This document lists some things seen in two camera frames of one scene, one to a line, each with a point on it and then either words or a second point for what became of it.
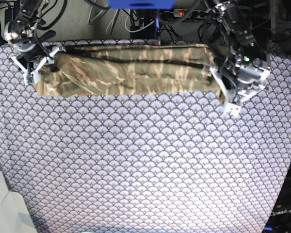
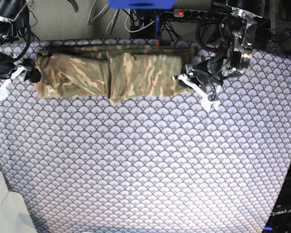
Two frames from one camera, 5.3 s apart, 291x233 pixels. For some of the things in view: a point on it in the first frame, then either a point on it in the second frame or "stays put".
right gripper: x=250 y=73 -> x=211 y=70
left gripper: x=22 y=34 -> x=25 y=70
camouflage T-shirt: x=131 y=69 stays put
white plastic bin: x=9 y=212 stays put
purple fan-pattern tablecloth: x=147 y=163 stays put
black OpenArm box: x=285 y=217 stays put
